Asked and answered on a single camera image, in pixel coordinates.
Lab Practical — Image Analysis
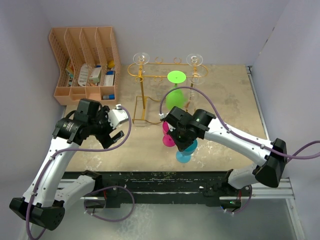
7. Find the white blue box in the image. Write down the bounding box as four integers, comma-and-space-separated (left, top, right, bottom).
103, 70, 116, 87

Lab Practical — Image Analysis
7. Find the yellow bottle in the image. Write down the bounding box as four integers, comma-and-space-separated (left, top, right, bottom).
107, 60, 115, 69

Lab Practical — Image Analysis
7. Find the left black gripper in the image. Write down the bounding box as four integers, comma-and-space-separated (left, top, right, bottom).
88, 105, 124, 148

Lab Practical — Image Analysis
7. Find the gold wire glass rack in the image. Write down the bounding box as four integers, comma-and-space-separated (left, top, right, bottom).
127, 58, 208, 125

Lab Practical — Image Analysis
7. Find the peach plastic file organizer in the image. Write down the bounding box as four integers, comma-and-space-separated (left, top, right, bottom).
48, 26, 122, 106

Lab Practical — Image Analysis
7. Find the blue plastic goblet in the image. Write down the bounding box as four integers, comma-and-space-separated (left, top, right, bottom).
175, 140, 198, 164

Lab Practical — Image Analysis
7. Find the green plastic goblet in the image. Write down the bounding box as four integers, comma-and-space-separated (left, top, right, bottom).
165, 70, 187, 111

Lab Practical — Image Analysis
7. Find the blue capped small bottle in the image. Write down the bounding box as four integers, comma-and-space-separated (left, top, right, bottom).
102, 94, 115, 100

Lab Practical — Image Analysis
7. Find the short clear wine glass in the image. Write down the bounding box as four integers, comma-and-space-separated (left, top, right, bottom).
184, 72, 206, 114

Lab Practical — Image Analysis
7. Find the pink plastic goblet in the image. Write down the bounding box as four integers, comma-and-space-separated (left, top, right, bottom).
162, 122, 175, 147

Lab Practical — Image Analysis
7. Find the tall clear flute glass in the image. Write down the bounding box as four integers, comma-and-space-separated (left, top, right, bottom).
186, 53, 203, 74

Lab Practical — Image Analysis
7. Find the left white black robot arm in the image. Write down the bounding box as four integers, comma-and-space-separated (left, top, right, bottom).
9, 98, 131, 231

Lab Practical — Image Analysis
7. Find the white paper card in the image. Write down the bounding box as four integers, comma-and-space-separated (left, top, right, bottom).
77, 63, 89, 87

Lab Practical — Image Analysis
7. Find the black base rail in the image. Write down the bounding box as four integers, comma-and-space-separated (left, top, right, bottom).
59, 171, 251, 208

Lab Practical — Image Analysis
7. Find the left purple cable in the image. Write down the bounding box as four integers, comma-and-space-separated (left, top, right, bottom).
26, 104, 133, 240

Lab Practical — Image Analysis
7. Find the colourful booklet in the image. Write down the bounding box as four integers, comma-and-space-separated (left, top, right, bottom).
65, 59, 75, 87

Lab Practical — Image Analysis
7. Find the white medicine box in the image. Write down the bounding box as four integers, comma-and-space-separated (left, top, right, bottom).
88, 65, 102, 84

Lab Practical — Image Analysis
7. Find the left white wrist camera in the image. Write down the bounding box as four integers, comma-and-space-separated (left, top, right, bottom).
107, 104, 129, 130

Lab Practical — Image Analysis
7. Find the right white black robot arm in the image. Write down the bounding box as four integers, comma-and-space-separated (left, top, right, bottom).
160, 106, 287, 196

